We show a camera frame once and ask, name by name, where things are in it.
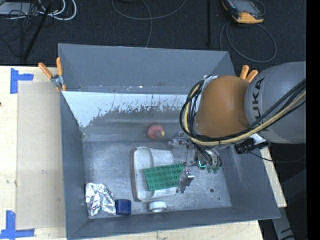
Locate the white round cap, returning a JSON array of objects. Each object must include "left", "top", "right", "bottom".
[{"left": 147, "top": 200, "right": 168, "bottom": 213}]

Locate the pale cardboard board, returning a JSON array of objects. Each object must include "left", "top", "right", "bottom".
[{"left": 15, "top": 80, "right": 66, "bottom": 231}]

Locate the green studded flat plate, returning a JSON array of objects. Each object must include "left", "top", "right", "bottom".
[{"left": 143, "top": 163, "right": 186, "bottom": 192}]

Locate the crumpled silver foil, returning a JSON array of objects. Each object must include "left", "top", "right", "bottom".
[{"left": 85, "top": 182, "right": 117, "bottom": 220}]

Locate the red-orange round toy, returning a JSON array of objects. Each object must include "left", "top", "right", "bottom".
[{"left": 146, "top": 123, "right": 166, "bottom": 141}]

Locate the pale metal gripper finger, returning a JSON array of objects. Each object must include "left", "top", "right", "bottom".
[
  {"left": 176, "top": 168, "right": 196, "bottom": 194},
  {"left": 167, "top": 131, "right": 191, "bottom": 148}
]

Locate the dark blue cup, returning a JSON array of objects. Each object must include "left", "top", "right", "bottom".
[{"left": 114, "top": 198, "right": 133, "bottom": 216}]

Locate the grey metal bin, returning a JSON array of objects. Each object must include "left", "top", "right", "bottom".
[{"left": 57, "top": 43, "right": 281, "bottom": 240}]

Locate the black cylinder on white bracket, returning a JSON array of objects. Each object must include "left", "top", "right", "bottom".
[{"left": 234, "top": 133, "right": 271, "bottom": 155}]

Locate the white plastic container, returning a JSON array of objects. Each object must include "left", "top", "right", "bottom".
[{"left": 130, "top": 146, "right": 186, "bottom": 203}]

